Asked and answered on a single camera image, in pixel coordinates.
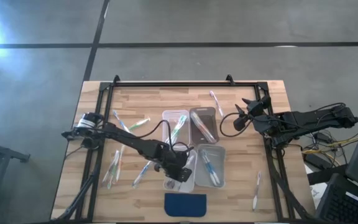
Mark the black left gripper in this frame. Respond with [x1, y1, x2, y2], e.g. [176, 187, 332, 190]
[153, 142, 196, 184]

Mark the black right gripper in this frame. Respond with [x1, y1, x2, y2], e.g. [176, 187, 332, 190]
[232, 95, 275, 135]

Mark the green toothbrush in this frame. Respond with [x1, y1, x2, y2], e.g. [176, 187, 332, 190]
[128, 116, 151, 131]
[165, 114, 188, 146]
[106, 161, 119, 190]

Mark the toothbrushes lower right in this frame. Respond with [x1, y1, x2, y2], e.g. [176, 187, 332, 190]
[252, 170, 262, 212]

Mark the white plastic bin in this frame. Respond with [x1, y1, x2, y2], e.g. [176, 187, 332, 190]
[162, 148, 198, 194]

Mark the clear plastic bin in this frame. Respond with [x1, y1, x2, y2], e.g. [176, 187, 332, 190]
[162, 109, 191, 147]

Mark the smoky brown translucent bin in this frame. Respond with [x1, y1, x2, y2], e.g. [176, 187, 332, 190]
[189, 106, 221, 145]

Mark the blue cloth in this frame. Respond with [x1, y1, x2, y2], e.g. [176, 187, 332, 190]
[163, 192, 208, 218]

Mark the grey plastic bin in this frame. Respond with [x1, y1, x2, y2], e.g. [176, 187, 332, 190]
[194, 143, 226, 189]

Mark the black power strip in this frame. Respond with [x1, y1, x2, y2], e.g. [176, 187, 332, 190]
[303, 154, 326, 170]

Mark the black laptop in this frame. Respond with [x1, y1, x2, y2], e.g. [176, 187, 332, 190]
[314, 172, 358, 224]

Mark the black stand base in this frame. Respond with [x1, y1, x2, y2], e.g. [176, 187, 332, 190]
[0, 136, 31, 164]

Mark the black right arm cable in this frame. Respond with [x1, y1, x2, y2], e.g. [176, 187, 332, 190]
[218, 111, 255, 138]

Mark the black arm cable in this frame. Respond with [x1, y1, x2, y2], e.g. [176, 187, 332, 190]
[218, 111, 255, 138]
[129, 119, 195, 156]

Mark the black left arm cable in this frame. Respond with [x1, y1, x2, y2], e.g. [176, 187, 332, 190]
[129, 119, 195, 156]

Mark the yellow cable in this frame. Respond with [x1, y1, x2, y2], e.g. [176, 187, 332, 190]
[301, 136, 358, 156]

